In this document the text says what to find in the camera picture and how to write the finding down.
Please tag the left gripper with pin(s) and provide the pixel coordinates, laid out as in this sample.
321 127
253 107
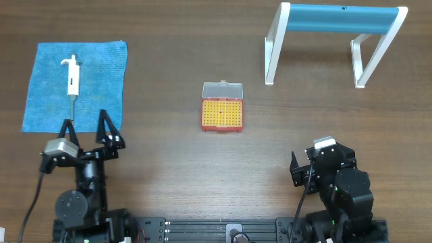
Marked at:
98 155

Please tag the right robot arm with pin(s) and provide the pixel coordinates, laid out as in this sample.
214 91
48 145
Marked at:
351 195

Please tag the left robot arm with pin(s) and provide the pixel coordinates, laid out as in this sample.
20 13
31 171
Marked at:
71 206

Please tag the blue cloth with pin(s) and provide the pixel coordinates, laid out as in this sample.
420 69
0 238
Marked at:
101 84

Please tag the white pipette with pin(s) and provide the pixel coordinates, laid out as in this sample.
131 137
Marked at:
73 79

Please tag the red and yellow tip box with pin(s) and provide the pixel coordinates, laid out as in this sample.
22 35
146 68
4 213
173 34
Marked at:
222 114

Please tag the white and blue stand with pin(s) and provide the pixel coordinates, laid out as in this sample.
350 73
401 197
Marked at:
337 19

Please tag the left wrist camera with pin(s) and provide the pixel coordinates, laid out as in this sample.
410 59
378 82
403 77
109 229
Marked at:
61 147

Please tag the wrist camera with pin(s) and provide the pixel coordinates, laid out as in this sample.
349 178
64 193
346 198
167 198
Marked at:
324 143
61 147

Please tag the mounting rail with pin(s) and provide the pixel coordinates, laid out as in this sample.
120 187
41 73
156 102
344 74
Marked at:
202 231

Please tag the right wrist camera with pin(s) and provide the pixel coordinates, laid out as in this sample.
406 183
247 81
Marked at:
324 143

